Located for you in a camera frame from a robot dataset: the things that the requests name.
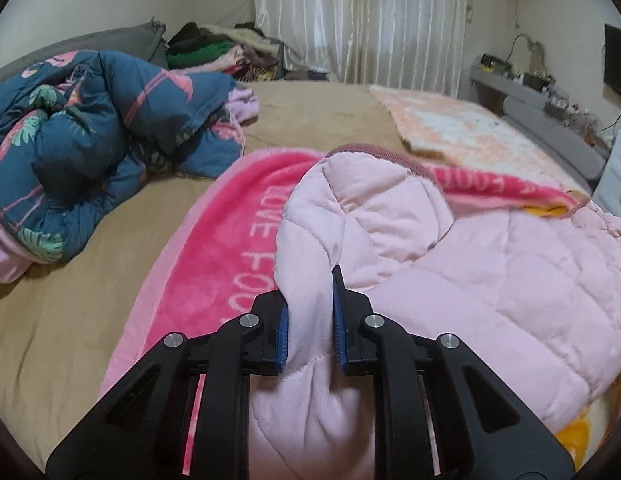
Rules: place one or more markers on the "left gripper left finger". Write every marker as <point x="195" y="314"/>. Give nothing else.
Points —
<point x="181" y="411"/>

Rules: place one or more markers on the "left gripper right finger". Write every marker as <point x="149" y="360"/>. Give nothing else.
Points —
<point x="440" y="411"/>

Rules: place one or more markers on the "pink quilted jacket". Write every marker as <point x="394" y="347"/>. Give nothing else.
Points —
<point x="538" y="298"/>

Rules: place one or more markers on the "pile of folded clothes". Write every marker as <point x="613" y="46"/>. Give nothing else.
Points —
<point x="243" y="52"/>

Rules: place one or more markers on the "pink cartoon fleece blanket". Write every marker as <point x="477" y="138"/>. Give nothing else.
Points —
<point x="223" y="254"/>

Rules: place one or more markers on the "white drawer cabinet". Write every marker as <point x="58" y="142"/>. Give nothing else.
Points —
<point x="607" y="195"/>

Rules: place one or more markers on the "peach white small blanket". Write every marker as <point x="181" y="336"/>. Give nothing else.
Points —
<point x="464" y="134"/>

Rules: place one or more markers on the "navy flamingo comforter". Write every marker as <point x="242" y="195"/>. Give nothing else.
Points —
<point x="84" y="131"/>

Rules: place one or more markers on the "clutter on grey shelf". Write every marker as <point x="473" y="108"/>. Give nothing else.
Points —
<point x="537" y="87"/>

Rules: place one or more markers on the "black flat television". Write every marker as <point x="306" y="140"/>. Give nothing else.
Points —
<point x="612" y="75"/>

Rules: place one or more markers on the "grey headboard cushion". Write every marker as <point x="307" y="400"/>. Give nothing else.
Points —
<point x="144" y="41"/>

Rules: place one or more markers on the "white striped curtain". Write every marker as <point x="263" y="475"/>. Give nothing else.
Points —
<point x="405" y="44"/>

